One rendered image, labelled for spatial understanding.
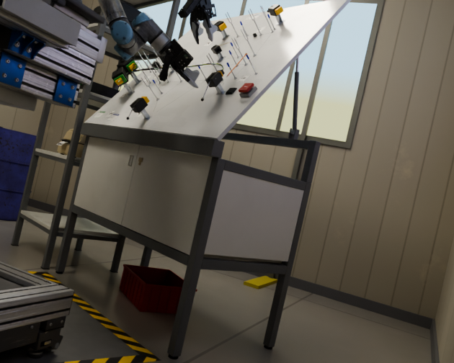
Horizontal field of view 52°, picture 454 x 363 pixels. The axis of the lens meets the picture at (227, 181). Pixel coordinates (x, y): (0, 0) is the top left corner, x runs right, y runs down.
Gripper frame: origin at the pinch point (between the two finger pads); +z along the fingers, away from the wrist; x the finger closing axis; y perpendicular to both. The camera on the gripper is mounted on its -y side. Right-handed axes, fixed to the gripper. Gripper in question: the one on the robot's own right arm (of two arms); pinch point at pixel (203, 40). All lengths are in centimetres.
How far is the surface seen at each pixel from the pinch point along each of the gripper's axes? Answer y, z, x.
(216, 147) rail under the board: -24, 39, -20
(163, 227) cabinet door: -37, 71, 8
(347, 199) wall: 169, 143, 44
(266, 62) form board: 23.8, 14.3, -12.8
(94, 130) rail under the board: -16, 34, 80
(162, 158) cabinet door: -22, 46, 17
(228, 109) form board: -6.4, 28.3, -13.1
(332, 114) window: 193, 77, 63
